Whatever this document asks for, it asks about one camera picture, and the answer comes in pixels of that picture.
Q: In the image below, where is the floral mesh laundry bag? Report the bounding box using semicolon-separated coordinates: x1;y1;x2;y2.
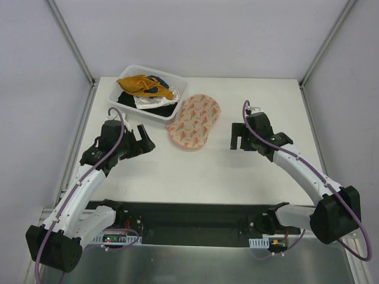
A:
168;94;221;150

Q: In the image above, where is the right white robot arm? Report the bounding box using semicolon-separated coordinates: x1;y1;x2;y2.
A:
230;112;362;244

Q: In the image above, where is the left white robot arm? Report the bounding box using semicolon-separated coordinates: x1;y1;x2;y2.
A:
25;120;155;273

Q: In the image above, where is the white satin garment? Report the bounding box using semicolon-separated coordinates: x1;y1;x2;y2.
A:
133;87;181;109

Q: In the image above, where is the black garment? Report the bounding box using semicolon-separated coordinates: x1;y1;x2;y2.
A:
118;91;178;117

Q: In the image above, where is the dark blue garment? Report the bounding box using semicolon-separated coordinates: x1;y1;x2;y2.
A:
144;75;173;99

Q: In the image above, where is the mustard yellow garment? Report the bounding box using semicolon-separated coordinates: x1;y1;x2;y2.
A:
115;75;175;101

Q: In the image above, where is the white plastic basket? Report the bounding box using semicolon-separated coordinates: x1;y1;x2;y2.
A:
107;64;188;124

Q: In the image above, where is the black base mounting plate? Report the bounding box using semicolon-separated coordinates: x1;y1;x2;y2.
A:
85;199;314;246

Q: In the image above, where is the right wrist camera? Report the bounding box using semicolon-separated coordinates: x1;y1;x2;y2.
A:
245;106;264;115

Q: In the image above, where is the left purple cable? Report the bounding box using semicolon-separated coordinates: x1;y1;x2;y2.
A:
34;106;140;284

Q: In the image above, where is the left white cable duct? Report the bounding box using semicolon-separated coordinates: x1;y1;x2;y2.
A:
90;234;142;246

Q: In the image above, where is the white cable duct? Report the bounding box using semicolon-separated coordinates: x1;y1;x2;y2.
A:
90;234;142;246
249;237;270;249

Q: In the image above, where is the right white cable duct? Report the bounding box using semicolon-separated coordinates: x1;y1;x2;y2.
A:
249;237;270;249

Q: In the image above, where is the left aluminium frame post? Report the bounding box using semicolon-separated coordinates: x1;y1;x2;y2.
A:
44;0;96;86

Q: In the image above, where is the aluminium frame post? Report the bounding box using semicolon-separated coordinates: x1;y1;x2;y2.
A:
298;0;358;88
44;0;96;86

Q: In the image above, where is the right aluminium frame post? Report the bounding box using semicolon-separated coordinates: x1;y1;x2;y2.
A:
298;0;358;88

